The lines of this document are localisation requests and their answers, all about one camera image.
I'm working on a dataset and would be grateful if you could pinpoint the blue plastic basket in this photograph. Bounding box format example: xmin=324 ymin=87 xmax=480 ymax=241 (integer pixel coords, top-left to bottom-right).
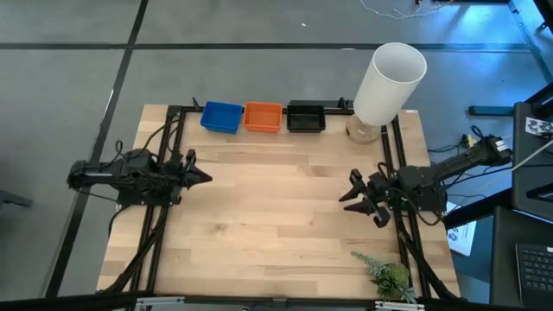
xmin=200 ymin=100 xmax=244 ymax=135

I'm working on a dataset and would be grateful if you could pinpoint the silver metal bracket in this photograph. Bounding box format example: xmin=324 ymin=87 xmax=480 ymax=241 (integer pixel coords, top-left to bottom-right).
xmin=374 ymin=301 xmax=426 ymax=311
xmin=135 ymin=295 xmax=186 ymax=311

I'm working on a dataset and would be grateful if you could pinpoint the black plastic basket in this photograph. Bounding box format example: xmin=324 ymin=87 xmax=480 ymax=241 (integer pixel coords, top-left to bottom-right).
xmin=286 ymin=100 xmax=327 ymax=134

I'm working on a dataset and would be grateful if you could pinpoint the dark chair foot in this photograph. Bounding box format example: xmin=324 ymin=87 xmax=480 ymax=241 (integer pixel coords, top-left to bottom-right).
xmin=0 ymin=188 xmax=35 ymax=209

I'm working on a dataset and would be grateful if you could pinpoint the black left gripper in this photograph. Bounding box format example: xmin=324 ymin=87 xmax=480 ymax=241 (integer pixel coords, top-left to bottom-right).
xmin=169 ymin=149 xmax=213 ymax=190

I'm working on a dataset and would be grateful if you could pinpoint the black metal beam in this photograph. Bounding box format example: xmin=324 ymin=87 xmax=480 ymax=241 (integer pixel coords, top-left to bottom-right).
xmin=0 ymin=289 xmax=553 ymax=311

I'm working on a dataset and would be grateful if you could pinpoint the tall black desk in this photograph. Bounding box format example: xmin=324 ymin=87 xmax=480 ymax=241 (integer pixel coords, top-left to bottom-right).
xmin=512 ymin=81 xmax=553 ymax=224

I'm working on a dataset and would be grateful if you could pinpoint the black cable bundle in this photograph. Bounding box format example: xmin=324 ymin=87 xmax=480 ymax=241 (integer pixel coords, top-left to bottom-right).
xmin=396 ymin=213 xmax=460 ymax=301
xmin=98 ymin=206 xmax=170 ymax=295

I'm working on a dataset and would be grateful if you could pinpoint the orange plastic basket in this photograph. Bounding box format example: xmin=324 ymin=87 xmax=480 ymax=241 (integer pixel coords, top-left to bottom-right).
xmin=242 ymin=101 xmax=284 ymax=133

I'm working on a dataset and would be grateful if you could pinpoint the short black desk foot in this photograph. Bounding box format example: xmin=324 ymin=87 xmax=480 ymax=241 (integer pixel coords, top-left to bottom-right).
xmin=468 ymin=105 xmax=516 ymax=117

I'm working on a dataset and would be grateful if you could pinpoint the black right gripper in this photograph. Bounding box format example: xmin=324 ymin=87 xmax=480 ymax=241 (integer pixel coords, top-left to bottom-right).
xmin=338 ymin=168 xmax=395 ymax=229

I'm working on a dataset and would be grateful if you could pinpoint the low black desk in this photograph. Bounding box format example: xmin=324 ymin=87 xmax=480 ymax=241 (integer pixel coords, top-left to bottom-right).
xmin=489 ymin=206 xmax=553 ymax=310

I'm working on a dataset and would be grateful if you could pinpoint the white slanted cable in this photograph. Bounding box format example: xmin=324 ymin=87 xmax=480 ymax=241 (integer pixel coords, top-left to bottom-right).
xmin=477 ymin=138 xmax=553 ymax=191

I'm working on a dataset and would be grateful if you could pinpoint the small green artificial plant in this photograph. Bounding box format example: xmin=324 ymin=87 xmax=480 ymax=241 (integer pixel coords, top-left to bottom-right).
xmin=350 ymin=251 xmax=419 ymax=305

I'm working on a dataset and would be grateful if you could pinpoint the white printed paper sheet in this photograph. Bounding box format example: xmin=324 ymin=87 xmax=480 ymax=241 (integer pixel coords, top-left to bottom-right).
xmin=446 ymin=201 xmax=478 ymax=257

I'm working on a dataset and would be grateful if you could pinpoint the printed marker sheet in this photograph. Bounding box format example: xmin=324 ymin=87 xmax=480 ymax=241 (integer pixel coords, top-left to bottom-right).
xmin=524 ymin=116 xmax=553 ymax=137

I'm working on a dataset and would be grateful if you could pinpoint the black aluminium table frame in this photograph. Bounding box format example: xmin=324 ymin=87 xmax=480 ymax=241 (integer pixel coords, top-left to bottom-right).
xmin=97 ymin=97 xmax=461 ymax=303

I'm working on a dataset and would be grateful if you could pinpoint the long black desk leg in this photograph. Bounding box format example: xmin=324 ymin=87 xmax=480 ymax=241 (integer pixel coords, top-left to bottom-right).
xmin=443 ymin=189 xmax=515 ymax=231

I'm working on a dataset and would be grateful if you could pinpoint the white floor cable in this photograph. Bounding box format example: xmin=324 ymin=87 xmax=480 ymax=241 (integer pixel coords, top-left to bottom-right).
xmin=358 ymin=0 xmax=454 ymax=21

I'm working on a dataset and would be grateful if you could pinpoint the black keyboard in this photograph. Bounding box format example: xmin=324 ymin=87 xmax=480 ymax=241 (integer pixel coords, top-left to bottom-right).
xmin=514 ymin=242 xmax=553 ymax=307

